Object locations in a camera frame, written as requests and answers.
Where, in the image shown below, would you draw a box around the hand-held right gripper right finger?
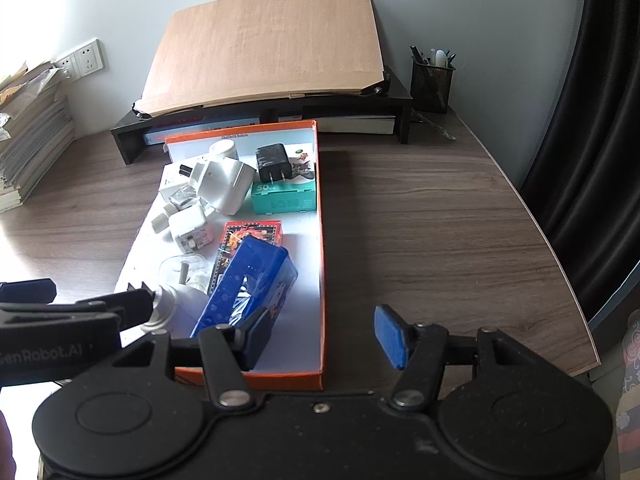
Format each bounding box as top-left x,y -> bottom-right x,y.
374,303 -> 542,409

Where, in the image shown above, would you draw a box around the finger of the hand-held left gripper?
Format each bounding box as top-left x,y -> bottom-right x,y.
75,282 -> 157,330
0,279 -> 57,307

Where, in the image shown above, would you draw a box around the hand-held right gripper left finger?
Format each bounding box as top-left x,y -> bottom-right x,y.
114,305 -> 273,409

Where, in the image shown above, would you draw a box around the orange cardboard box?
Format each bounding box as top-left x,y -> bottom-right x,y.
114,119 -> 327,391

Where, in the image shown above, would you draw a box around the blue tissue packet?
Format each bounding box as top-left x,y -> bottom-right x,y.
190,237 -> 299,361

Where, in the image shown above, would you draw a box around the white square charger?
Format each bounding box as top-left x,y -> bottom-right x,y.
169,208 -> 213,254

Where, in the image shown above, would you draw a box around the playing card box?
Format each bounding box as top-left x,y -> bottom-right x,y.
207,221 -> 284,296

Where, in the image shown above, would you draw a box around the clear plastic packet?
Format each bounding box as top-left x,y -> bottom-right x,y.
169,186 -> 197,211

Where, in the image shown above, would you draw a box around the large white plug adapter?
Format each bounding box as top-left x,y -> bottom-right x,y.
179,156 -> 257,214

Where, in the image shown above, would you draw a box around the black power adapter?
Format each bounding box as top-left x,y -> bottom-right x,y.
255,144 -> 293,184

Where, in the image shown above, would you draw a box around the white pill bottle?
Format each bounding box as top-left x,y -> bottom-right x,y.
208,140 -> 237,162

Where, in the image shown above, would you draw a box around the white barcode box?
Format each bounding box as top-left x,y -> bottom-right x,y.
160,161 -> 201,203

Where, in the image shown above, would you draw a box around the teal bandage box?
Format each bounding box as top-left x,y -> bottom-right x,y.
250,147 -> 317,214

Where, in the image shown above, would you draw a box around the stack of books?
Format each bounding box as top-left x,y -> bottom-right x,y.
0,60 -> 76,213

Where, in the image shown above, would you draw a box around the white thick book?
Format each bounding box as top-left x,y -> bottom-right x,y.
317,116 -> 397,137

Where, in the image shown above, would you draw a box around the black monitor riser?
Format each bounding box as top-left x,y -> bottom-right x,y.
110,67 -> 414,166

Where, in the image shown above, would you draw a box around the patterned cloth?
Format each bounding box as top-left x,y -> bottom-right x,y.
612,310 -> 640,480

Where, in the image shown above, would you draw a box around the black mesh pen holder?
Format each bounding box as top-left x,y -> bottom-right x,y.
410,45 -> 457,115

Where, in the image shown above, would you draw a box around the dark curtain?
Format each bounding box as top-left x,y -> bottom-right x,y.
520,0 -> 640,321

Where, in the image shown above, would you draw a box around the wooden drawing board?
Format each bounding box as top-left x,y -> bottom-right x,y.
138,0 -> 385,118

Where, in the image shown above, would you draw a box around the white wall socket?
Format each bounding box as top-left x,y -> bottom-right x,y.
74,38 -> 106,78
52,52 -> 81,83

